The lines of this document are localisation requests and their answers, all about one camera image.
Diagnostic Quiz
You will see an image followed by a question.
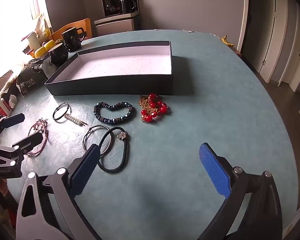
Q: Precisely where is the thin grey hair tie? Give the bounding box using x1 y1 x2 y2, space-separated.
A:
52 102 72 123

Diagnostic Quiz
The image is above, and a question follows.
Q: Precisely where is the window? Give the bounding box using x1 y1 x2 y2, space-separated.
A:
0 0 44 63

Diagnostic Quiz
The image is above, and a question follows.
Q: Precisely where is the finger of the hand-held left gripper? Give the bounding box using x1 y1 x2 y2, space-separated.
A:
0 113 25 140
0 132 44 167

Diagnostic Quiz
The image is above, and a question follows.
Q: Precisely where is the black hair tie with charm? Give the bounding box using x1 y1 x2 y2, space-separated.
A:
97 127 129 173

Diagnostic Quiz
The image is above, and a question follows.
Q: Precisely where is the pink braided bracelet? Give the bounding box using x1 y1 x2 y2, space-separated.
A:
25 120 50 157

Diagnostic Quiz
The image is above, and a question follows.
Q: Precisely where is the round black mug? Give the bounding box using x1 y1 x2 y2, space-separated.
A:
48 43 70 65

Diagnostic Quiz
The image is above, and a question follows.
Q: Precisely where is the cream jug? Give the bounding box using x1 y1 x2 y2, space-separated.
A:
27 31 42 52

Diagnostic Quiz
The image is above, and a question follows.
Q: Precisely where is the tea bar water dispenser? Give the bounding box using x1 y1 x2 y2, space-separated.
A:
94 0 142 37

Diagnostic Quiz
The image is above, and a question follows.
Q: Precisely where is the wooden chair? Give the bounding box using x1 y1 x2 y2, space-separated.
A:
49 18 93 43

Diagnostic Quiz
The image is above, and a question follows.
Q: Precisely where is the dark blue beaded bracelet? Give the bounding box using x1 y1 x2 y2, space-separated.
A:
94 102 136 124

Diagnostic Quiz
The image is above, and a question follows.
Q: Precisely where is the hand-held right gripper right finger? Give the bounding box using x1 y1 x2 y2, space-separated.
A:
197 142 283 240

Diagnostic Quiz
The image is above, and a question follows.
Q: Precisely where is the silver ring hoop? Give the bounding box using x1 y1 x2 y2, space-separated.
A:
83 124 113 156

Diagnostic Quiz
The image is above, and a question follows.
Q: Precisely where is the red white box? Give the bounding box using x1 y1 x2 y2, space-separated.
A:
0 97 17 117

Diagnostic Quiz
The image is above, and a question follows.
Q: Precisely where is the pearl hair clip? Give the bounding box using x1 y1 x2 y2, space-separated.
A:
64 113 87 126

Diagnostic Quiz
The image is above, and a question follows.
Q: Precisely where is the white door with black handle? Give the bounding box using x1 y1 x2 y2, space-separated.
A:
280 0 300 93

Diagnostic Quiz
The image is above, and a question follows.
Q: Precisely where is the banana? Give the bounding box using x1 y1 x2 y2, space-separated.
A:
220 35 235 47

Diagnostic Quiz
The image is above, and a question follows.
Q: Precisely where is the gold round hair clip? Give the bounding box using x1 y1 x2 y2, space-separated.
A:
36 118 49 132

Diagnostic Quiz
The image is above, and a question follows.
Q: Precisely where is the black cardboard box tray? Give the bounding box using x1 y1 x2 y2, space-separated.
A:
44 40 174 97

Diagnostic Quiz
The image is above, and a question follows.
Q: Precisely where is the yellow printed bag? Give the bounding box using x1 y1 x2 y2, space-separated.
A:
32 12 52 38

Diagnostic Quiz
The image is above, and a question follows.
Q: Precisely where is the plain white door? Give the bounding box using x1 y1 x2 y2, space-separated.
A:
255 0 290 74

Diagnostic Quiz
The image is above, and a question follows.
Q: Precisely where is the white lace cloth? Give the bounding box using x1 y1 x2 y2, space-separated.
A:
0 70 18 98

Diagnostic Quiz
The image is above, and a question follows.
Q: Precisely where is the black tissue pack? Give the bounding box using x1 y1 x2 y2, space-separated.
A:
16 56 57 97

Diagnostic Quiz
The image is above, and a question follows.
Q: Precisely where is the tall black mug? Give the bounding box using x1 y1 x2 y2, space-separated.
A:
61 27 85 53

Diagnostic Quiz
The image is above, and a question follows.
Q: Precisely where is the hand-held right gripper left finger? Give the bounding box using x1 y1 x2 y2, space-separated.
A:
16 144 103 240

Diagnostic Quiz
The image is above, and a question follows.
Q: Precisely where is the red bead gold chain necklace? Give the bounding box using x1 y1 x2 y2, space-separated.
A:
139 93 170 123

